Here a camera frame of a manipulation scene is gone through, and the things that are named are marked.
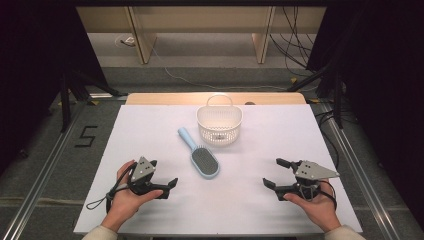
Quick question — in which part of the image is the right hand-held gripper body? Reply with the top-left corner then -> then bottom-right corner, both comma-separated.
289,159 -> 341,202

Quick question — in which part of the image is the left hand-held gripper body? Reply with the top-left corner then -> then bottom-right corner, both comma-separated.
128,156 -> 169,200

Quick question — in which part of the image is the light blue hairbrush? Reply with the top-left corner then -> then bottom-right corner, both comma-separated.
177,126 -> 221,180

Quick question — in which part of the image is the white plastic basket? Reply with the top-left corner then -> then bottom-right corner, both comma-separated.
195,93 -> 244,147

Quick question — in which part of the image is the person's left hand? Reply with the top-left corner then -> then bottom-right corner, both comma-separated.
105,160 -> 165,222

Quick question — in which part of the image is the person's right hand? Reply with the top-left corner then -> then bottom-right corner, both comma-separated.
282,179 -> 342,233

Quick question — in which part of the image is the white table sheet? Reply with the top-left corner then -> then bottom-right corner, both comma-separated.
72,103 -> 364,235

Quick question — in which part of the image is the wooden table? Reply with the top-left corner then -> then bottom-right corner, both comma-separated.
125,91 -> 307,107

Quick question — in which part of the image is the black metal stand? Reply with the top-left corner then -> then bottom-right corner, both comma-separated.
59,64 -> 130,134
285,61 -> 347,130

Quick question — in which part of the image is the dark curtain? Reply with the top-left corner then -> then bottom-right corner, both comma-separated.
0,0 -> 108,176
305,0 -> 424,231

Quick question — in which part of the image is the round floor socket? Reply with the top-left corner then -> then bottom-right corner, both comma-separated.
114,33 -> 137,48

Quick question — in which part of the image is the beige wooden furniture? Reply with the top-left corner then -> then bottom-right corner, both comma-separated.
75,5 -> 328,65

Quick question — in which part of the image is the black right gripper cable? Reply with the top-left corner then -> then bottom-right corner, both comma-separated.
318,179 -> 338,212

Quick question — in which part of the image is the metal floor rail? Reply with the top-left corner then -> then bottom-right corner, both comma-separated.
0,99 -> 88,240
316,101 -> 403,240

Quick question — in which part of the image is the white floor cable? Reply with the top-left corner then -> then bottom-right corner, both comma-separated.
150,45 -> 322,93

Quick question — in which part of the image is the bundle of black cables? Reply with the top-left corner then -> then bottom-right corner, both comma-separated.
268,5 -> 322,78

